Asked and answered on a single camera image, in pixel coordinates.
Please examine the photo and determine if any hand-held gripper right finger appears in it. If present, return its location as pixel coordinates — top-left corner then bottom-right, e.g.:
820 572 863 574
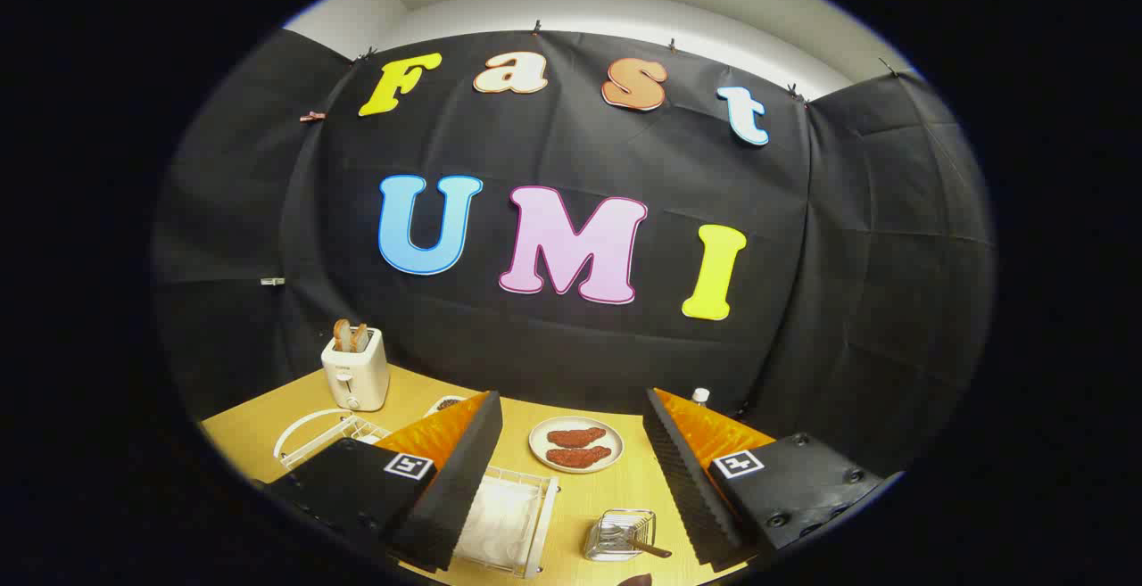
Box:
642 387 893 574

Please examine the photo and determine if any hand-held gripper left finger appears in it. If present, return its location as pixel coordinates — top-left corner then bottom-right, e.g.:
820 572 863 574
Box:
252 390 503 574

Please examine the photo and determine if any metal spoon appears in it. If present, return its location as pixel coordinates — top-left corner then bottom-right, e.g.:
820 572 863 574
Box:
607 524 673 559

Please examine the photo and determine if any white wire dish rack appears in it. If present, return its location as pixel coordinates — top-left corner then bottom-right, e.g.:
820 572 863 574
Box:
273 409 561 580

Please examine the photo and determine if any metal wire basket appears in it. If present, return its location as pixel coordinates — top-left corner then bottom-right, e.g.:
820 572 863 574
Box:
583 508 658 563

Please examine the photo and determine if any cream plate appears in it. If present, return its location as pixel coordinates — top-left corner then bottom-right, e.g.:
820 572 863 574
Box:
528 416 625 475

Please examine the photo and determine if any white drip tray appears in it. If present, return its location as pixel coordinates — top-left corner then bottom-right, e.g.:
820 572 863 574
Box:
455 477 541 569

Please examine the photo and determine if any brown meat patty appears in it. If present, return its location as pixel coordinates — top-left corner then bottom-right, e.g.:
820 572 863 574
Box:
545 446 613 468
547 427 608 449

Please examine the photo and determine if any white toaster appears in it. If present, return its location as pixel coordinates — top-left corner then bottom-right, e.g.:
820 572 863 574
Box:
321 327 391 412

